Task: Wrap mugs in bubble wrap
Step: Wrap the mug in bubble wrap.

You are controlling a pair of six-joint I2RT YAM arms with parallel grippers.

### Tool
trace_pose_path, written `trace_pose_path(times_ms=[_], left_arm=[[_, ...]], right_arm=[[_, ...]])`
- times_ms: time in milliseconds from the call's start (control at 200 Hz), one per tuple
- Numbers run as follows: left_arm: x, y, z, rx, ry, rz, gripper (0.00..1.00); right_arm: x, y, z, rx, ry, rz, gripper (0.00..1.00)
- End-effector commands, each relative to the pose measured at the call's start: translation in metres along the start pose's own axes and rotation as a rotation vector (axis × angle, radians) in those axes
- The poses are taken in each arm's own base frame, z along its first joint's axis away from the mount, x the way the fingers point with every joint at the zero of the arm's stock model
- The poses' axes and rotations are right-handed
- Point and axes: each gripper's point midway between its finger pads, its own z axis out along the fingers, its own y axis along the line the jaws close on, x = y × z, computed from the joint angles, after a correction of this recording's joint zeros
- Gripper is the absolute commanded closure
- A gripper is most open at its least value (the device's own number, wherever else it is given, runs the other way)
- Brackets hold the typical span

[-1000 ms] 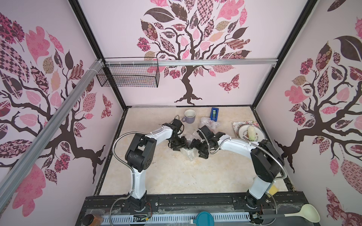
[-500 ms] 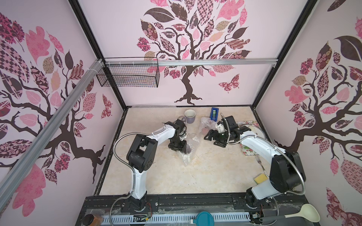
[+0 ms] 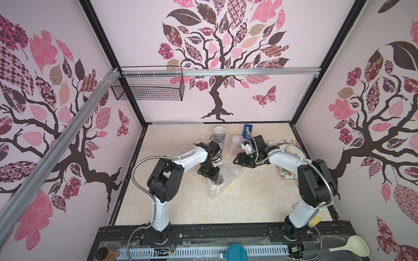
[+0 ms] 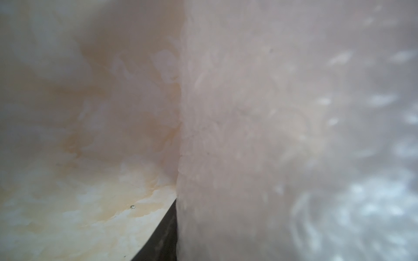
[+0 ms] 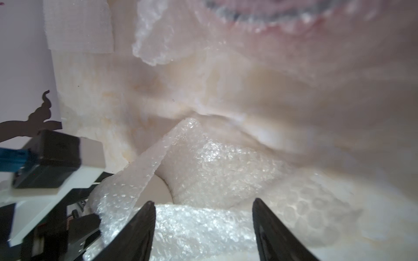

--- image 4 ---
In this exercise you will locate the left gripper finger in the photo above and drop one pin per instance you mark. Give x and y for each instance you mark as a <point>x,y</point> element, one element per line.
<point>161,246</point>

